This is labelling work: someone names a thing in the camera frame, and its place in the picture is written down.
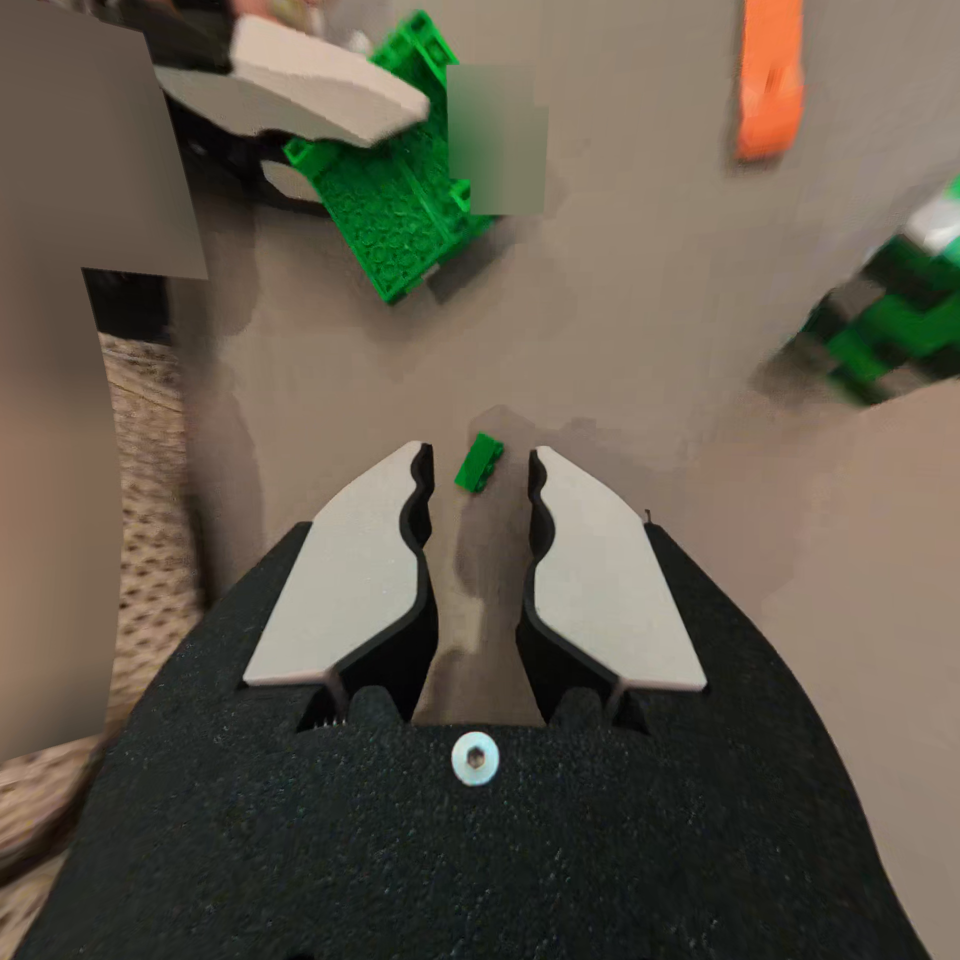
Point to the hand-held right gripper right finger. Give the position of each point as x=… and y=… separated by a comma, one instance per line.
x=607, y=592

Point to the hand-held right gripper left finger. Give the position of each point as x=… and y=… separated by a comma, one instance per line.
x=352, y=585

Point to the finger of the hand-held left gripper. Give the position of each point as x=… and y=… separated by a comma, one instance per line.
x=300, y=82
x=289, y=181

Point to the green lego base plate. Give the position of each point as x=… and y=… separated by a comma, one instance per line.
x=390, y=217

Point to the small green lego brick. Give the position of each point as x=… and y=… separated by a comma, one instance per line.
x=478, y=465

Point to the green lego block build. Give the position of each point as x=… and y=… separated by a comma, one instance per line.
x=892, y=315

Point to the orange lego brick separator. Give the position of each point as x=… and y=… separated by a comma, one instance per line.
x=769, y=82

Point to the cream knit sweater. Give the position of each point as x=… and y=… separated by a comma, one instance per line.
x=154, y=525

